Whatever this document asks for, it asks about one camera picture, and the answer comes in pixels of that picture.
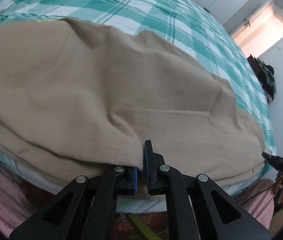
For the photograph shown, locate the pile of dark clothes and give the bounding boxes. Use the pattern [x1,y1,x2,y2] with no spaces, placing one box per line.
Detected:
[254,58,276,100]

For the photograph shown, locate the teal plaid bed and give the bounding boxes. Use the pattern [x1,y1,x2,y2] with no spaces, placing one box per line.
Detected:
[0,0,278,213]

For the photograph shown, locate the patterned dark rug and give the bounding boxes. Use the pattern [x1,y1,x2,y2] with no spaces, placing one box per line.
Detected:
[112,211,169,239]

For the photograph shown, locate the white door with handle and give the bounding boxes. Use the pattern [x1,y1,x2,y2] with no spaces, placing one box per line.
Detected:
[231,0,283,58]

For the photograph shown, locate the pink dotted pajama leg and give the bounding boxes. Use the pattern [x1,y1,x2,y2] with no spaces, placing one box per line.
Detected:
[0,162,54,238]

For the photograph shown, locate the khaki beige pants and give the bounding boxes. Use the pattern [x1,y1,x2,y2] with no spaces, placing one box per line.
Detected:
[0,18,265,186]

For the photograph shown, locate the dark wooden nightstand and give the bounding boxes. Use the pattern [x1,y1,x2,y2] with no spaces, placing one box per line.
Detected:
[247,55,261,80]

